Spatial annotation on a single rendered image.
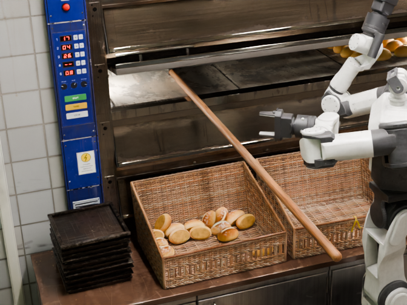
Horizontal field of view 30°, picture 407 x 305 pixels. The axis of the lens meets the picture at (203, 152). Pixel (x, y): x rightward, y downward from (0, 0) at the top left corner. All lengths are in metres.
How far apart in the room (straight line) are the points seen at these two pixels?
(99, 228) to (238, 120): 0.83
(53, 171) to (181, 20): 0.85
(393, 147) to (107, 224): 1.26
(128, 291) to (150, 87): 0.97
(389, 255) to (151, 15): 1.36
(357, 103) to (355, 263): 0.78
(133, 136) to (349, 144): 1.18
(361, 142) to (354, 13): 1.14
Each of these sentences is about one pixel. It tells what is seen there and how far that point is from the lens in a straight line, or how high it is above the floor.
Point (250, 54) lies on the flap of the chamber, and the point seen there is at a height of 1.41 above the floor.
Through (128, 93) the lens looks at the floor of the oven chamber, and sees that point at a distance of 3.47.
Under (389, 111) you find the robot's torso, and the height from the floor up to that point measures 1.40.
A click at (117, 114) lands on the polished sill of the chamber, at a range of 3.28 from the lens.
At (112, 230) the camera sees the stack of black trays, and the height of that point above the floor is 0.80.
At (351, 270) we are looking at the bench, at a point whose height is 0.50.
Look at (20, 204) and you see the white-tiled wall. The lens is 3.38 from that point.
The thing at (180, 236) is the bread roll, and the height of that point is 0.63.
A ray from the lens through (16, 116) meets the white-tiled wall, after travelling 3.21.
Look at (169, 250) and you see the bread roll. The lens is 3.29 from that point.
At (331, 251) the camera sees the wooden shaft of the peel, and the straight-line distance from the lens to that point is 2.24.
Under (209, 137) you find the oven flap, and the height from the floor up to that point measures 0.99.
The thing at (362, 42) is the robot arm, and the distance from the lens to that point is 2.93.
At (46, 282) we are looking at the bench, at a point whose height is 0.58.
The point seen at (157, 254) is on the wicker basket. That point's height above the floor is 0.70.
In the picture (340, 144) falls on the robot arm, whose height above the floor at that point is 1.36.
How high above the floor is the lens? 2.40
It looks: 25 degrees down
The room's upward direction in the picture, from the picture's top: 2 degrees counter-clockwise
